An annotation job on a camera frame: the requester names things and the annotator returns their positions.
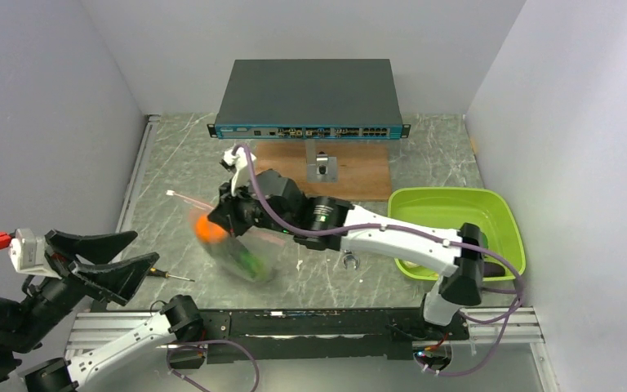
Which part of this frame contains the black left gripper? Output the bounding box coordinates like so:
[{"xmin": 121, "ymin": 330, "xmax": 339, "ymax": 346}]
[{"xmin": 2, "ymin": 228, "xmax": 161, "ymax": 351}]

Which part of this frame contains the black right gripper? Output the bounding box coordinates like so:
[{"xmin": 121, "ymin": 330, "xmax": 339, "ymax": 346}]
[{"xmin": 208, "ymin": 173, "xmax": 296, "ymax": 238}]

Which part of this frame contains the orange fruit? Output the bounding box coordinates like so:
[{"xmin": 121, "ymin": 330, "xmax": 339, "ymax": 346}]
[{"xmin": 192, "ymin": 214, "xmax": 229, "ymax": 244}]

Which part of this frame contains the clear zip top bag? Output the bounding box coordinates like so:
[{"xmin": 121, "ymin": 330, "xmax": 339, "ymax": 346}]
[{"xmin": 165, "ymin": 189, "xmax": 287, "ymax": 285}]

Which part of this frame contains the green cucumber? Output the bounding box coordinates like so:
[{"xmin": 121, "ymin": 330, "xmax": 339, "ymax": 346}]
[{"xmin": 227, "ymin": 243, "xmax": 269, "ymax": 282}]

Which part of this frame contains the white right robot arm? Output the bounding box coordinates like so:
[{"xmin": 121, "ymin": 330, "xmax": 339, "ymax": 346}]
[{"xmin": 189, "ymin": 170, "xmax": 493, "ymax": 339}]

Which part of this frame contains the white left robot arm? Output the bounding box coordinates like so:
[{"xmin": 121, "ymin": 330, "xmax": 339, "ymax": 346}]
[{"xmin": 0, "ymin": 243, "xmax": 204, "ymax": 391}]

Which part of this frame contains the lime green food tray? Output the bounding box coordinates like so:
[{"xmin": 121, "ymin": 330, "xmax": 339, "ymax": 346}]
[{"xmin": 387, "ymin": 187, "xmax": 527, "ymax": 274}]

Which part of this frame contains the silver open-end wrench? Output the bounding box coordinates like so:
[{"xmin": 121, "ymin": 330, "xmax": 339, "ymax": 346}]
[{"xmin": 342, "ymin": 252, "xmax": 361, "ymax": 270}]

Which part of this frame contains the brown wooden board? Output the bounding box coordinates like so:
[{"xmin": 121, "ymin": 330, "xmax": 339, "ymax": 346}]
[{"xmin": 253, "ymin": 141, "xmax": 393, "ymax": 202}]

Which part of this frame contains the white green bok choy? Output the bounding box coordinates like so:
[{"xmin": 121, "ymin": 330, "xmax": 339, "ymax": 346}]
[{"xmin": 398, "ymin": 232, "xmax": 488, "ymax": 274}]

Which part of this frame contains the purple eggplant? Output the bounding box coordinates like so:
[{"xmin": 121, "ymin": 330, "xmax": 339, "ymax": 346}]
[{"xmin": 482, "ymin": 261, "xmax": 507, "ymax": 280}]

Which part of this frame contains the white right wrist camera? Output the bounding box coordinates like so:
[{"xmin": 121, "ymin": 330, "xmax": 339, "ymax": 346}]
[{"xmin": 221, "ymin": 145, "xmax": 257, "ymax": 196}]

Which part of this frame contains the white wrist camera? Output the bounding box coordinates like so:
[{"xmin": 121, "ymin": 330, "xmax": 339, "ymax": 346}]
[
  {"xmin": 221, "ymin": 145, "xmax": 257, "ymax": 196},
  {"xmin": 0, "ymin": 229, "xmax": 56, "ymax": 277}
]

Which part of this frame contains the yellow handled screwdriver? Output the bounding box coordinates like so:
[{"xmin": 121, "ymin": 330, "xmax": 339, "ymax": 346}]
[{"xmin": 147, "ymin": 268, "xmax": 194, "ymax": 282}]

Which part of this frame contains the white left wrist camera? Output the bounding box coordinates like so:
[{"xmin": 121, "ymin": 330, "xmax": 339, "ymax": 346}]
[{"xmin": 0, "ymin": 229, "xmax": 56, "ymax": 277}]

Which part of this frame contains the metal switch stand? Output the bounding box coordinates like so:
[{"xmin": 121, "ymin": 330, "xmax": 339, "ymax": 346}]
[{"xmin": 305, "ymin": 139, "xmax": 338, "ymax": 183}]

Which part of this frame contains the grey network switch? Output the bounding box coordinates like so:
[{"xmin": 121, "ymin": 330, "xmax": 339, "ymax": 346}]
[{"xmin": 207, "ymin": 59, "xmax": 411, "ymax": 140}]

